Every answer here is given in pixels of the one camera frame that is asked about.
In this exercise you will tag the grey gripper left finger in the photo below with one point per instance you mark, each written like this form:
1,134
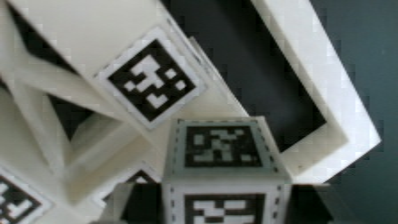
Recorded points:
134,205

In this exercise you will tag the white tagged cube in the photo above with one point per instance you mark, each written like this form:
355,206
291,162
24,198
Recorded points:
227,182

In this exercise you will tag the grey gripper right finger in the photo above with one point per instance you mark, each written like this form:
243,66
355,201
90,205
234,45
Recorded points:
317,206

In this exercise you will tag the white chair back part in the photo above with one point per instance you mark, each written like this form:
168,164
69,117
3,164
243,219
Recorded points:
104,76

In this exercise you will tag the white U-shaped fence frame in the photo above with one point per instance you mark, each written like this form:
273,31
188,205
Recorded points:
337,144

